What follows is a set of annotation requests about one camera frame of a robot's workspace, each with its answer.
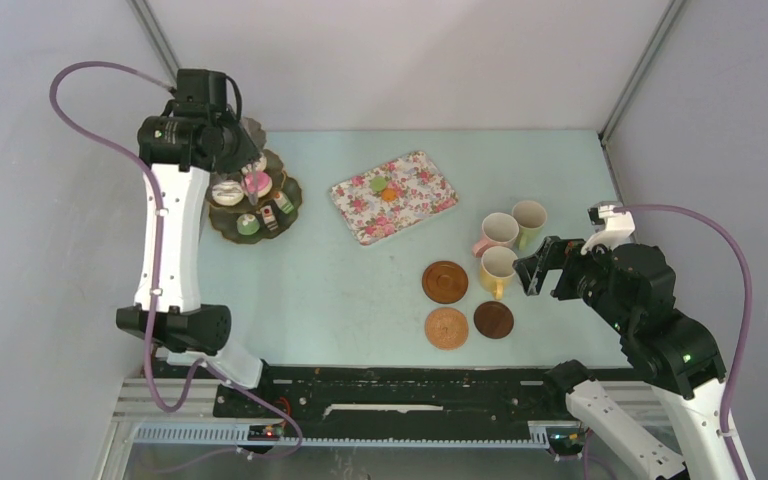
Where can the small orange macaron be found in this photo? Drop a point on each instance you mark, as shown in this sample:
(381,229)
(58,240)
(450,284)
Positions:
(389,195)

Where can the metal serving tongs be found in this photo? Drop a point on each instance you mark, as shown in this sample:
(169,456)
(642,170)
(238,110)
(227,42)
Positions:
(251,185)

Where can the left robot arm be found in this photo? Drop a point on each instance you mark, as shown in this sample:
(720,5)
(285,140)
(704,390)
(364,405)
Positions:
(198,134)

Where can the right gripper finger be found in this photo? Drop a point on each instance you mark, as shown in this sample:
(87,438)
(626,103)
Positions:
(531,271)
(553,252)

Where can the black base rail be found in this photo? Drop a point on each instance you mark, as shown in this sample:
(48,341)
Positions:
(330,406)

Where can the green mug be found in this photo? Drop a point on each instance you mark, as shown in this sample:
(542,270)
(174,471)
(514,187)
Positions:
(531,217)

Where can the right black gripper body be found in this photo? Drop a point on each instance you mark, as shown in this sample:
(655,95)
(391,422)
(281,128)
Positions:
(584,278)

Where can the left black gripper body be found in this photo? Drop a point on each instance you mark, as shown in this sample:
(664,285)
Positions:
(246,151)

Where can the white chocolate-drizzled donut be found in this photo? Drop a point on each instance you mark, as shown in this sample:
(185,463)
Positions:
(227,193)
(258,165)

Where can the dark brown wooden coaster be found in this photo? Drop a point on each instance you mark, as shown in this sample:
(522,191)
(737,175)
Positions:
(493,320)

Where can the pink mug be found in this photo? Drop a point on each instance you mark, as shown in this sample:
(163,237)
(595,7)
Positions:
(497,229)

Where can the chocolate cake slice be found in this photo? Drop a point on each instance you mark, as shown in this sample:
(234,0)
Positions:
(269,218)

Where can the green round cake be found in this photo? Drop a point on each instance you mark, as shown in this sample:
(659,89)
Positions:
(248,225)

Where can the light brown wooden coaster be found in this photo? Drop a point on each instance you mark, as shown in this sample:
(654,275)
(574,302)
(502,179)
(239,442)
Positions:
(445,282)

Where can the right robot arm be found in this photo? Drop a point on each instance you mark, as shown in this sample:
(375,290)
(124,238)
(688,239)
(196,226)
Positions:
(631,287)

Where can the green macaron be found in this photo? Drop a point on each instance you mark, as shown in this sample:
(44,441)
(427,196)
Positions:
(378,184)

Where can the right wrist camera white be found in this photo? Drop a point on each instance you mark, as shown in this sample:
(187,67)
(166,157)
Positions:
(613,226)

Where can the yellow mug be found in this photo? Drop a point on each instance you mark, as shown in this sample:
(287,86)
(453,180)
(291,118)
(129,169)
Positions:
(497,270)

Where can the pink frosted donut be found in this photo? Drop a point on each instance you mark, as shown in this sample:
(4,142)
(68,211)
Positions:
(266,184)

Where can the floral rectangular tray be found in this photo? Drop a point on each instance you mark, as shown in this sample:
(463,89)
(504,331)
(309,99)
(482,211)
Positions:
(423,192)

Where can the green layered cake slice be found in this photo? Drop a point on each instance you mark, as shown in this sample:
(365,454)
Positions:
(283,202)

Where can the woven rattan coaster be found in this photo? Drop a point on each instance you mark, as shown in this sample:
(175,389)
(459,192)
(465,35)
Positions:
(446,328)

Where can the three-tier dark dessert stand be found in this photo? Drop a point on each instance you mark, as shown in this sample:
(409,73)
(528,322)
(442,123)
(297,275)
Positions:
(230,209)

